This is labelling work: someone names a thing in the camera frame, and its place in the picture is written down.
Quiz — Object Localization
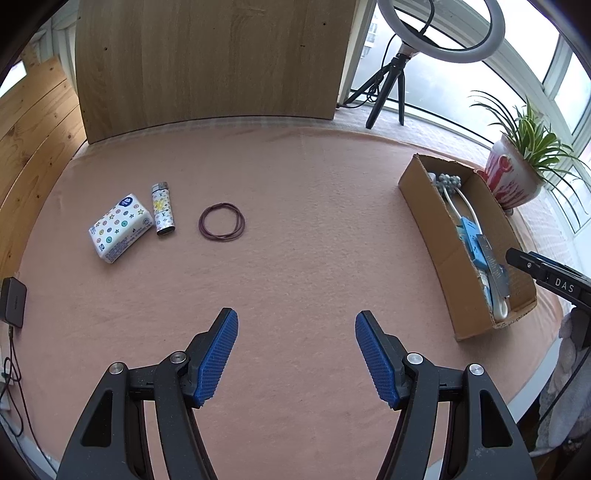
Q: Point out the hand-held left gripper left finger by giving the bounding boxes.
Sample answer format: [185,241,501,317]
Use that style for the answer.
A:
[55,308,239,480]

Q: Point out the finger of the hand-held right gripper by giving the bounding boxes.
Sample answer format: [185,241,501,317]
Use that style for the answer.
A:
[530,252,578,275]
[505,248,555,283]

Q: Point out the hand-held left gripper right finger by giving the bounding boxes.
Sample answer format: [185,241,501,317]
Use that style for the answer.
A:
[355,310,539,480]

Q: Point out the black card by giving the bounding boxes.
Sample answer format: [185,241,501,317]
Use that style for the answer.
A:
[478,234,509,297]

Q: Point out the light blue packet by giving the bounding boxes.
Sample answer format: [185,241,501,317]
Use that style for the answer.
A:
[459,217,495,278]

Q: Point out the cardboard box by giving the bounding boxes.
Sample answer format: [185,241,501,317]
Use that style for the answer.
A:
[398,154,539,342]

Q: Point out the grey ball massager white handles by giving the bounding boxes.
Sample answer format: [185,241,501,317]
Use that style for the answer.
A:
[429,172,511,321]

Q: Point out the person's right hand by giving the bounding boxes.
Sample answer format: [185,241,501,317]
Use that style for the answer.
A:
[538,311,591,455]

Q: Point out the red and white plant pot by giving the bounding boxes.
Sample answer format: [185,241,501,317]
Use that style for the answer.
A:
[477,136,546,210]

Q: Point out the green spider plant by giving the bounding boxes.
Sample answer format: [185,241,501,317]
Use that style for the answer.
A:
[466,90,591,227]

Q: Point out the patterned white lighter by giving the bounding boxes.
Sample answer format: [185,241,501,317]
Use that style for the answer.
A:
[151,181,176,237]

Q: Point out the white dotted tissue pack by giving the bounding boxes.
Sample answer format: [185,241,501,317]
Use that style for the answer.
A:
[89,193,154,265]

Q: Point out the pink fleece blanket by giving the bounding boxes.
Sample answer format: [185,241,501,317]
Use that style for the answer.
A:
[7,124,566,480]

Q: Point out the black power bank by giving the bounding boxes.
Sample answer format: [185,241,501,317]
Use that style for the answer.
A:
[0,277,27,329]

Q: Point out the black tripod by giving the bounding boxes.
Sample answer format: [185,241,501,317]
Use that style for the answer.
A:
[346,46,409,130]

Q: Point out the light wooden board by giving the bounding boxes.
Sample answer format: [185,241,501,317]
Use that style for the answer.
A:
[74,0,361,145]

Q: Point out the brown hair ties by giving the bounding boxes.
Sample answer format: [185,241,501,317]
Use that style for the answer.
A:
[198,201,246,241]

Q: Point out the white window frame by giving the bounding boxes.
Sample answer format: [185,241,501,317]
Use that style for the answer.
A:
[337,0,591,241]

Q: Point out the black charging cable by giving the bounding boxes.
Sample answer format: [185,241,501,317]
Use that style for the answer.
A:
[0,325,40,448]

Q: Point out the white ring light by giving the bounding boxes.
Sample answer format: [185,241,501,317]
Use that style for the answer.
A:
[376,0,502,64]

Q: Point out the black ring light cable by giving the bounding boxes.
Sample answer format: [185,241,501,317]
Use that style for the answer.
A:
[335,0,435,110]

